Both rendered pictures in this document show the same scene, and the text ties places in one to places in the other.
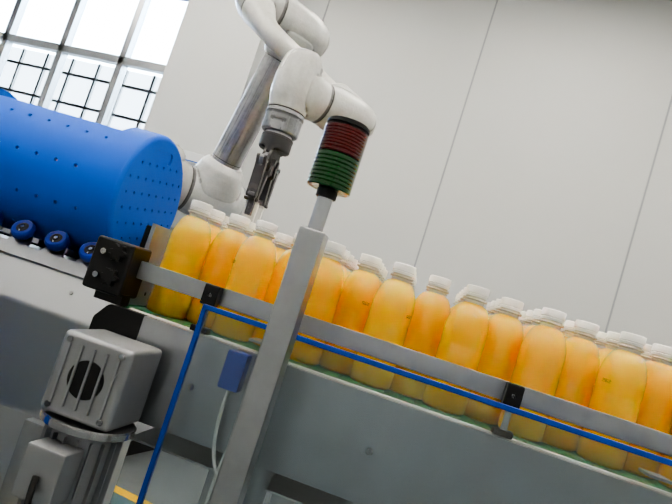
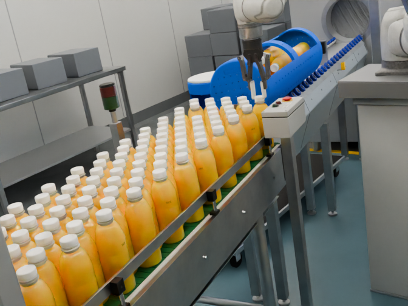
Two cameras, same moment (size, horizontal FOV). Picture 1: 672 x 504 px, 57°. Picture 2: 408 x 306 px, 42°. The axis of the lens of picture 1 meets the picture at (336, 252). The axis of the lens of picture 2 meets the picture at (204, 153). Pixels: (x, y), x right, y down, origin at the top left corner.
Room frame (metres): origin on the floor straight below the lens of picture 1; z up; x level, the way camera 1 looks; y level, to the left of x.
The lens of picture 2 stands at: (1.90, -1.81, 1.60)
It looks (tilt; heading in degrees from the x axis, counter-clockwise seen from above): 18 degrees down; 111
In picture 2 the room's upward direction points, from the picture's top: 10 degrees counter-clockwise
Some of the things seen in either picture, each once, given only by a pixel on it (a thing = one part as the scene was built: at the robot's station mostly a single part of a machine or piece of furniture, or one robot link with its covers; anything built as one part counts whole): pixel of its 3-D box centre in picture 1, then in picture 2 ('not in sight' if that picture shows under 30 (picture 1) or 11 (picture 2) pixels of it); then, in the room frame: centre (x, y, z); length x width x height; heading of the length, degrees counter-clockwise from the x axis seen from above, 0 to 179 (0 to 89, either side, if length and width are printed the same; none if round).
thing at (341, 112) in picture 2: not in sight; (342, 122); (1.53, 2.37, 0.31); 0.06 x 0.06 x 0.63; 81
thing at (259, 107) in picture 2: not in sight; (262, 124); (1.41, 0.21, 1.00); 0.07 x 0.07 x 0.19
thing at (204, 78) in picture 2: not in sight; (210, 76); (0.92, 1.14, 1.03); 0.28 x 0.28 x 0.01
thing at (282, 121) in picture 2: not in sight; (284, 116); (1.53, 0.11, 1.05); 0.20 x 0.10 x 0.10; 81
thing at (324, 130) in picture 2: not in sight; (328, 170); (1.51, 1.38, 0.31); 0.06 x 0.06 x 0.63; 81
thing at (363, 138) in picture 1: (343, 143); (108, 91); (0.86, 0.04, 1.23); 0.06 x 0.06 x 0.04
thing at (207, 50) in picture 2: not in sight; (245, 54); (0.27, 4.55, 0.59); 1.20 x 0.80 x 1.19; 160
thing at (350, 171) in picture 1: (333, 173); (110, 102); (0.86, 0.04, 1.18); 0.06 x 0.06 x 0.05
